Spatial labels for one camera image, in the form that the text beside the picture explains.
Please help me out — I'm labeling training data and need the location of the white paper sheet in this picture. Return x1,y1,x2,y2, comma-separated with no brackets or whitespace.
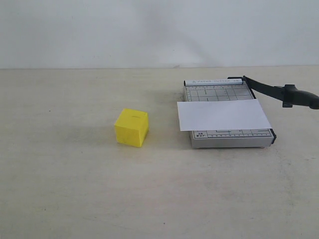
177,99,271,131

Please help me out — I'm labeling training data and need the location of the black cutter blade arm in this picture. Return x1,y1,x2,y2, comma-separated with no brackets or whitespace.
242,76,319,110

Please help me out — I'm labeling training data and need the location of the grey paper cutter base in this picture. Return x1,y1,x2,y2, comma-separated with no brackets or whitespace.
183,77,277,148

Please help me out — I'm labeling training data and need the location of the yellow foam cube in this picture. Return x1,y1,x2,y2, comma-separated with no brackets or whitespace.
114,108,149,147

